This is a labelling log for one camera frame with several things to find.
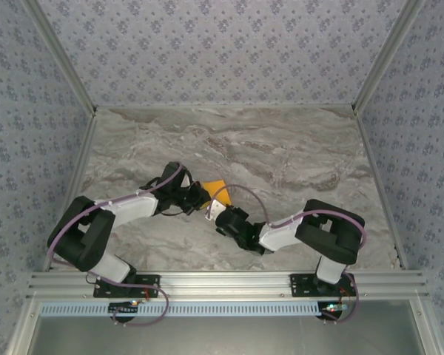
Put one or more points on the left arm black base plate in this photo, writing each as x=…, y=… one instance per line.
x=107, y=288

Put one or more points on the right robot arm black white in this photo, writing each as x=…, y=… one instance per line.
x=329, y=233

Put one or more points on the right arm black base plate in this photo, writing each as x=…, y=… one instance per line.
x=303, y=286

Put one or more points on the aluminium frame post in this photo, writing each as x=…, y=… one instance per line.
x=63, y=63
x=386, y=55

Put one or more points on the aluminium mounting rail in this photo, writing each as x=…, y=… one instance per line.
x=222, y=284

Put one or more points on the orange square paper sheet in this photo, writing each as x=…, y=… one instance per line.
x=214, y=186

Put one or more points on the small circuit board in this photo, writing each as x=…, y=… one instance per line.
x=124, y=307
x=333, y=307

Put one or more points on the aluminium table side rail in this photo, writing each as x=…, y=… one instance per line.
x=79, y=170
x=377, y=177

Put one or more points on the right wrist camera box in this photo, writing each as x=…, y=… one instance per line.
x=215, y=211

